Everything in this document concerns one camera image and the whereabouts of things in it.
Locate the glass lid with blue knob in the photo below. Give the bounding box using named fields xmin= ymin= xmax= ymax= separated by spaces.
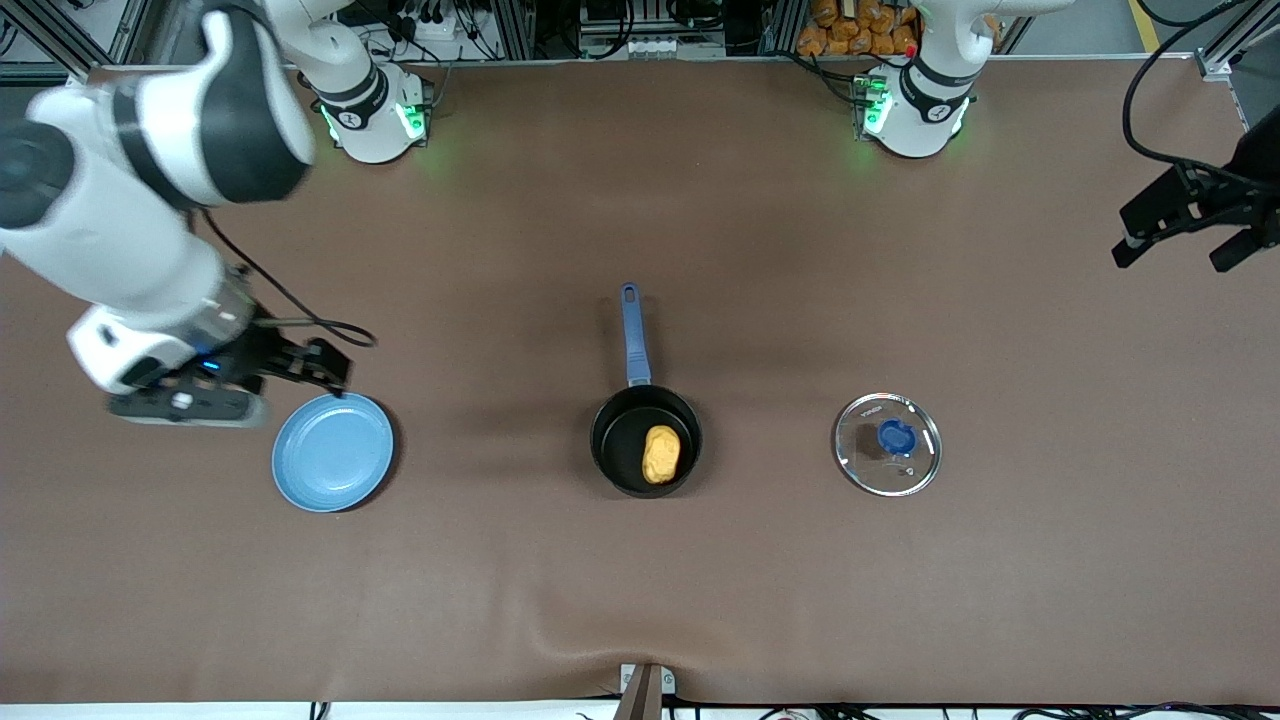
xmin=832 ymin=392 xmax=944 ymax=498

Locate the yellow potato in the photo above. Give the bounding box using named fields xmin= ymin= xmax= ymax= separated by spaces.
xmin=641 ymin=425 xmax=683 ymax=487

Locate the blue round plate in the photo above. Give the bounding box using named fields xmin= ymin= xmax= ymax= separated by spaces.
xmin=271 ymin=392 xmax=397 ymax=514

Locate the white power strip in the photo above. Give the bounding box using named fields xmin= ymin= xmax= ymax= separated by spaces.
xmin=393 ymin=10 xmax=471 ymax=44

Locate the bag of orange items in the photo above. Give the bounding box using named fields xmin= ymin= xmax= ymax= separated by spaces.
xmin=797 ymin=0 xmax=919 ymax=58

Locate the brown table cloth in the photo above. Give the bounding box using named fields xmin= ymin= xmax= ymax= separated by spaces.
xmin=0 ymin=58 xmax=1280 ymax=707

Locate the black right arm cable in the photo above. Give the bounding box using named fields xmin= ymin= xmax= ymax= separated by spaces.
xmin=195 ymin=205 xmax=379 ymax=350

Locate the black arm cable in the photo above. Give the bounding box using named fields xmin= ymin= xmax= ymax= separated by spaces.
xmin=195 ymin=205 xmax=379 ymax=350
xmin=1121 ymin=0 xmax=1280 ymax=179

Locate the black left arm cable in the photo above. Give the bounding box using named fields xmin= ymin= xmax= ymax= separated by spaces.
xmin=1121 ymin=0 xmax=1280 ymax=179

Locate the aluminium frame profile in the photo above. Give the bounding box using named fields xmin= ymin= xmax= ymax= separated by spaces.
xmin=1198 ymin=0 xmax=1280 ymax=83
xmin=18 ymin=0 xmax=151 ymax=97

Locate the black pot with blue handle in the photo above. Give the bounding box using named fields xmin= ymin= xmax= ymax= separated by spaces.
xmin=589 ymin=283 xmax=704 ymax=499

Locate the metal table bracket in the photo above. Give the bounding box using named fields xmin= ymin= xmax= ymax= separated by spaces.
xmin=618 ymin=662 xmax=678 ymax=720

